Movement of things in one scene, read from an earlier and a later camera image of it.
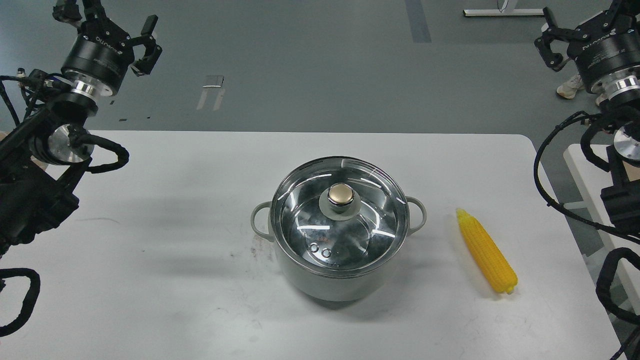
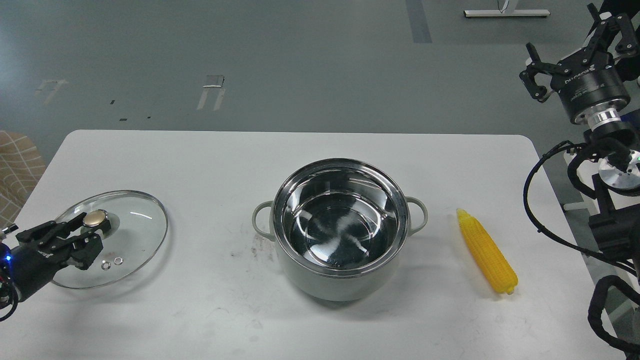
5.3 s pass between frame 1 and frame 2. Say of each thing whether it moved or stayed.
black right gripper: moved
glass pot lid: moved
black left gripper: moved
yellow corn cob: stayed
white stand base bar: stayed
